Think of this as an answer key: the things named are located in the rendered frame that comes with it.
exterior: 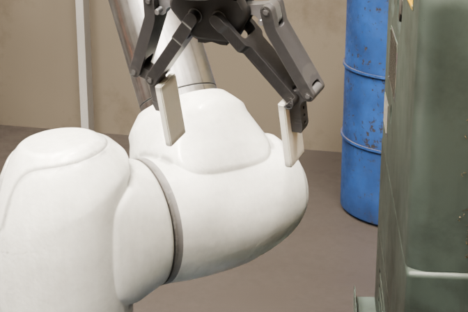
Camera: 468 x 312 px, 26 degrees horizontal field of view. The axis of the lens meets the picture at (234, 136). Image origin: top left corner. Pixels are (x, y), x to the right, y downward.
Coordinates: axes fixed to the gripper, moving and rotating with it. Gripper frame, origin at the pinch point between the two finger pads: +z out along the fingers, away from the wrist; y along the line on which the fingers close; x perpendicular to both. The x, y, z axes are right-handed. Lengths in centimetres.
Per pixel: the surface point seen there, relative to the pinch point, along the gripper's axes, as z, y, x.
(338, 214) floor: 171, -91, 210
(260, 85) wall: 160, -157, 277
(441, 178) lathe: 18.9, 12.4, 26.3
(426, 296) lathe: 33.7, 11.8, 21.4
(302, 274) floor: 157, -81, 157
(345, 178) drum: 159, -90, 216
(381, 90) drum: 120, -75, 218
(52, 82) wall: 159, -257, 252
